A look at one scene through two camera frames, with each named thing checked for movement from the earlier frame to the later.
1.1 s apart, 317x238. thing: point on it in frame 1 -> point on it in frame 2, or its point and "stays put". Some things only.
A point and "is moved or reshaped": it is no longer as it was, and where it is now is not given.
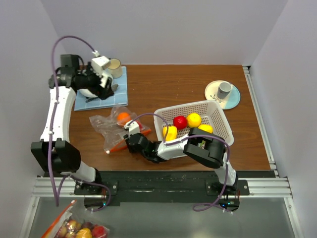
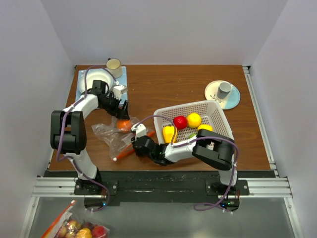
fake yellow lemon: x=193 y=119 stays put
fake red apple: x=180 y=122 stays put
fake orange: x=123 y=117 is moved or reshaped
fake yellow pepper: x=172 y=133 stays put
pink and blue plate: x=232 y=99 stays put
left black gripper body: x=92 y=82 -> x=111 y=104
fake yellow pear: x=207 y=128 stays put
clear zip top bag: x=111 y=127 is moved or reshaped
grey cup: x=224 y=89 stays put
